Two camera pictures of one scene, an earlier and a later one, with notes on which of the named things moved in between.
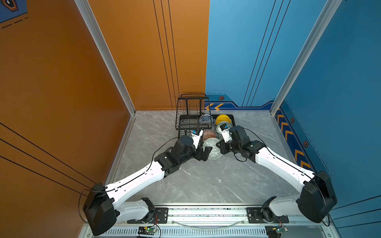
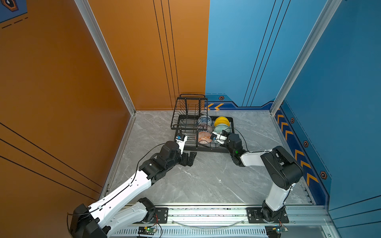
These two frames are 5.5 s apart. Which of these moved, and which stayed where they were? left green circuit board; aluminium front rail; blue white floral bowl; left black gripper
Moved: left black gripper
Stayed: blue white floral bowl; aluminium front rail; left green circuit board
